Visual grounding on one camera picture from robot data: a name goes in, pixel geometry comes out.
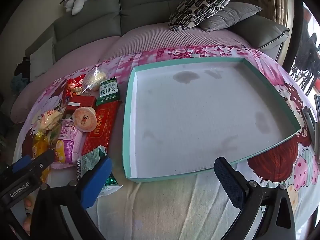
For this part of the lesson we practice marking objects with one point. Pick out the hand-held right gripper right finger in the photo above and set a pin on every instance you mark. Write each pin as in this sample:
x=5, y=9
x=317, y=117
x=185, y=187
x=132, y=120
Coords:
x=228, y=181

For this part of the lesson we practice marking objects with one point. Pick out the long red snack packet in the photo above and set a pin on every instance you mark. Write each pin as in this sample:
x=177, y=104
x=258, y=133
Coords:
x=100, y=130

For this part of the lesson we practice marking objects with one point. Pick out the pink printed blanket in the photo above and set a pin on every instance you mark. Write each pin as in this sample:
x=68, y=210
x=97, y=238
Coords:
x=162, y=205

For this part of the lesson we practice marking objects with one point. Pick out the dark clothes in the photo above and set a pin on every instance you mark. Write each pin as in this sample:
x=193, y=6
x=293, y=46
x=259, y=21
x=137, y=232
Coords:
x=22, y=67

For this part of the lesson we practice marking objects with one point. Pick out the bun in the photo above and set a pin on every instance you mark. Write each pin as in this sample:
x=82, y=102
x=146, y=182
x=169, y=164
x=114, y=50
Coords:
x=96, y=78

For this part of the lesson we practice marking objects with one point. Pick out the person's left hand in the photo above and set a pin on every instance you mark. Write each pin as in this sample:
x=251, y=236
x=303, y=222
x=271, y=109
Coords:
x=28, y=202

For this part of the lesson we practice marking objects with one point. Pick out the cream bread packet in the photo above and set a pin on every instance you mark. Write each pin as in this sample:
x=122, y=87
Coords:
x=50, y=118

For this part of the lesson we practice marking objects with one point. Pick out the yellow snack packet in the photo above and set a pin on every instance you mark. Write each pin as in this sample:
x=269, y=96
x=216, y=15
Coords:
x=40, y=145

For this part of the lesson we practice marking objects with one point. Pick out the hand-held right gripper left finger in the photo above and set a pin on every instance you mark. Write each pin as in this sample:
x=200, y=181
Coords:
x=97, y=182

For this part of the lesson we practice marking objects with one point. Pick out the grey sofa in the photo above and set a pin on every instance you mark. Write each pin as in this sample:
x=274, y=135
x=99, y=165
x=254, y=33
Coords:
x=150, y=7

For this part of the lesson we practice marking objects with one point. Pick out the beige curtain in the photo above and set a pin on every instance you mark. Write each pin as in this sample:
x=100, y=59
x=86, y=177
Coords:
x=282, y=2

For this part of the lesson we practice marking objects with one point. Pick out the black white patterned pillow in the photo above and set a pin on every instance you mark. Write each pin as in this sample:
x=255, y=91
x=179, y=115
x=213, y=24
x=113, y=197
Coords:
x=200, y=5

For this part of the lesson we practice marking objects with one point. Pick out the red box with white stripe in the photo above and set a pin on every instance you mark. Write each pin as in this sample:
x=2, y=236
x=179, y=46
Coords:
x=82, y=103

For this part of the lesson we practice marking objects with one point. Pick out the grey pillow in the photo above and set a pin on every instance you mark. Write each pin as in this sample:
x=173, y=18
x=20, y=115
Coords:
x=230, y=15

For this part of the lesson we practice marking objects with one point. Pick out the teal cloth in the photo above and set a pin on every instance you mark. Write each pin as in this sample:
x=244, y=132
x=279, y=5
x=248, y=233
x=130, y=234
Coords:
x=18, y=81

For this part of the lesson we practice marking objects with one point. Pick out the green white snack packet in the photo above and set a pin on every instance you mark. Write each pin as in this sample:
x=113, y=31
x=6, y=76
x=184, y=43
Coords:
x=107, y=92

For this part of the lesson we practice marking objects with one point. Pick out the black metal rack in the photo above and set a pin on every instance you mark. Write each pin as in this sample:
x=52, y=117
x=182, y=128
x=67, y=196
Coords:
x=307, y=62

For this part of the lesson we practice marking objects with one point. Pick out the teal cardboard box lid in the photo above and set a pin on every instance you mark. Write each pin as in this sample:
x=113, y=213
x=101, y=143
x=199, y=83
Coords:
x=200, y=117

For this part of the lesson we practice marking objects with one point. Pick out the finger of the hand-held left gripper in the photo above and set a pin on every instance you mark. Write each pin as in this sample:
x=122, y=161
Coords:
x=45, y=158
x=22, y=161

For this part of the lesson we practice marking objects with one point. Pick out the pale green crinkled packet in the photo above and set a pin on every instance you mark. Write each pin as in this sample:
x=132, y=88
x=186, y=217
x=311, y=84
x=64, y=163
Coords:
x=90, y=161

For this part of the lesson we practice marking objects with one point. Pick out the orange jelly cup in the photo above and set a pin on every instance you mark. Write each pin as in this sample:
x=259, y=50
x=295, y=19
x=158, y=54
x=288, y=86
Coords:
x=83, y=120

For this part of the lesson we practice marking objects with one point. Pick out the pink sofa cover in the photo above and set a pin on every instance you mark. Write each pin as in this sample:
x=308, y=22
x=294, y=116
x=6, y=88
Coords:
x=150, y=40

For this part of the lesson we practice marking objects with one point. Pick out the purple snack packet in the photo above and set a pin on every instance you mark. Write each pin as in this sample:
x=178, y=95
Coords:
x=70, y=140

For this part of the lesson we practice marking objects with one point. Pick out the pale white pillow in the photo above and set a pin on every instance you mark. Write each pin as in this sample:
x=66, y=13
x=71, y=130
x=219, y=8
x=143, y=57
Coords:
x=41, y=57

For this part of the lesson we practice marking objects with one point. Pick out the dark green foil packet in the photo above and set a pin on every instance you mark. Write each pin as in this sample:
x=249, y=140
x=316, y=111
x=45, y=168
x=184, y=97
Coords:
x=111, y=183

